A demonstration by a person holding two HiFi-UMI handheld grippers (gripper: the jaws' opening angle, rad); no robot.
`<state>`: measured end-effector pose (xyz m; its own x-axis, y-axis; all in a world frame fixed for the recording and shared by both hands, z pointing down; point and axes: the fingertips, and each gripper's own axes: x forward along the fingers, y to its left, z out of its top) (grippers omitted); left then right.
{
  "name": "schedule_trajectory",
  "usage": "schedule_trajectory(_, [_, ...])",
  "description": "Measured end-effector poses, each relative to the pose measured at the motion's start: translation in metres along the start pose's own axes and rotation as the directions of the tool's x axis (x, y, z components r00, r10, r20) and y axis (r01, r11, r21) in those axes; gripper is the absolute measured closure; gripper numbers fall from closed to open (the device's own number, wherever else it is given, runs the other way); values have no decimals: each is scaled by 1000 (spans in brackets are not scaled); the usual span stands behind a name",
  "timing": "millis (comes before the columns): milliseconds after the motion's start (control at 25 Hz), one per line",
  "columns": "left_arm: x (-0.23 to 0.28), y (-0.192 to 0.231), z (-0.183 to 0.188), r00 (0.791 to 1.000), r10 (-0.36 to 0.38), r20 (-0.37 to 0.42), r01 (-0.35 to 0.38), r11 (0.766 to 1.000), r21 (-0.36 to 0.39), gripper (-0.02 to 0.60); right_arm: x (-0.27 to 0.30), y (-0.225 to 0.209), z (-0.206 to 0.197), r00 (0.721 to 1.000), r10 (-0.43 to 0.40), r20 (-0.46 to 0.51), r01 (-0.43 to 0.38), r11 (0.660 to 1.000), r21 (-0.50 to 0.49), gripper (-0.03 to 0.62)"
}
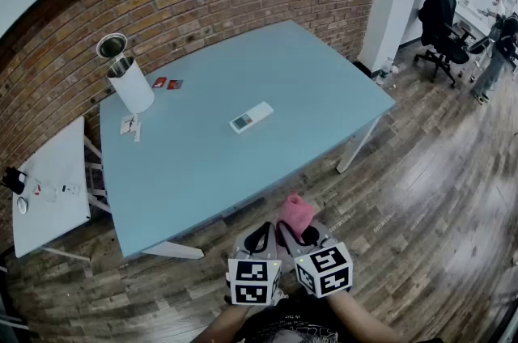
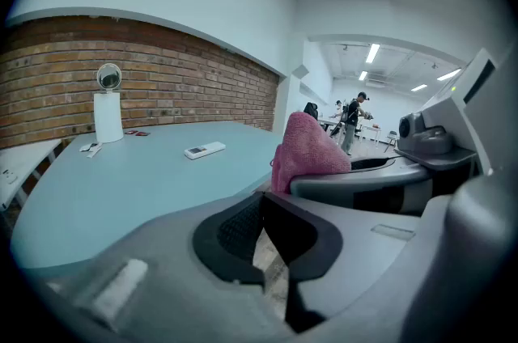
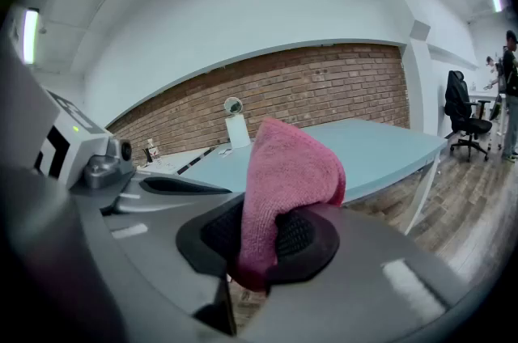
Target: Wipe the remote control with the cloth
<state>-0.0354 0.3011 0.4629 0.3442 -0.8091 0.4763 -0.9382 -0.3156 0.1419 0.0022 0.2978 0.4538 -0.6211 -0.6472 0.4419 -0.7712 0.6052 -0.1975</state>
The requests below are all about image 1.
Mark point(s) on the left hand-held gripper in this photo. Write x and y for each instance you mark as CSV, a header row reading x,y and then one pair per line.
x,y
253,280

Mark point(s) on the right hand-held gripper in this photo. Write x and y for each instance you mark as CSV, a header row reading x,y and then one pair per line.
x,y
323,270

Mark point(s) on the pink cloth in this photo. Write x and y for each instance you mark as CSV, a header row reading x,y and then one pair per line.
x,y
295,212

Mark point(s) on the white remote control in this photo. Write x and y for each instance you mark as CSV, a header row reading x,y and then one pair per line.
x,y
251,117

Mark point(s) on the person's right forearm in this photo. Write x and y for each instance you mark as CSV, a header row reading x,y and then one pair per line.
x,y
364,319

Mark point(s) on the person's left forearm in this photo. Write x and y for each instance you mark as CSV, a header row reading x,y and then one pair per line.
x,y
220,325

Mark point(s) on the person's black printed shirt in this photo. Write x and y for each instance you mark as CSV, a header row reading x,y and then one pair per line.
x,y
291,323

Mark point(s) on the white table leg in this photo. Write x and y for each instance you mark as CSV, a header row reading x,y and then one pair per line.
x,y
358,145
174,249

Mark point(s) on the narrow white paper strip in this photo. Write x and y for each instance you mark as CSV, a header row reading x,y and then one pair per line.
x,y
137,133

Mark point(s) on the small white printed card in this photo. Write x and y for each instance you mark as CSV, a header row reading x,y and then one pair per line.
x,y
128,124

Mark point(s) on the red packet with grey edge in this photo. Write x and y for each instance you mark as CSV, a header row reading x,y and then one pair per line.
x,y
175,84

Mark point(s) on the clear plastic water bottle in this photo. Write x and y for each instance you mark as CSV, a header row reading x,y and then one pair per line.
x,y
384,72

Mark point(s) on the plain red packet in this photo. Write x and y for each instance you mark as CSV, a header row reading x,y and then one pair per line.
x,y
159,82

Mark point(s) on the white power strip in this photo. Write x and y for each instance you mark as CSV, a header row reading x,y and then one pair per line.
x,y
70,189

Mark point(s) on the white cylindrical trash bin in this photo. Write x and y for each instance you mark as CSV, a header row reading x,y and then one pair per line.
x,y
131,88

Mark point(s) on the clear plastic wrapper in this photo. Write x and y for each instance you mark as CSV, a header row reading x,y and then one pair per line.
x,y
50,191

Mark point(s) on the red and white packet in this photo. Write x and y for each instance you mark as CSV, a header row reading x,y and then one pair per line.
x,y
37,188

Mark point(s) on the small round silver object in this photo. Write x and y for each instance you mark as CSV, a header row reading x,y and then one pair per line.
x,y
22,205

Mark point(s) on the round steel bin lid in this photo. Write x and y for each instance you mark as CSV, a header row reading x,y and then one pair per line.
x,y
111,46

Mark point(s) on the black office chair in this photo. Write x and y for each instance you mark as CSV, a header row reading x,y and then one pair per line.
x,y
439,26

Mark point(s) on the black pouch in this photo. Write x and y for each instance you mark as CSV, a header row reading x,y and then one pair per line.
x,y
14,180

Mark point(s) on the white metal rack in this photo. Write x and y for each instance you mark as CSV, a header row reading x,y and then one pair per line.
x,y
12,322

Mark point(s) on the white long desk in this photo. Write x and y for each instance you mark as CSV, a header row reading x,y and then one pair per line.
x,y
471,15

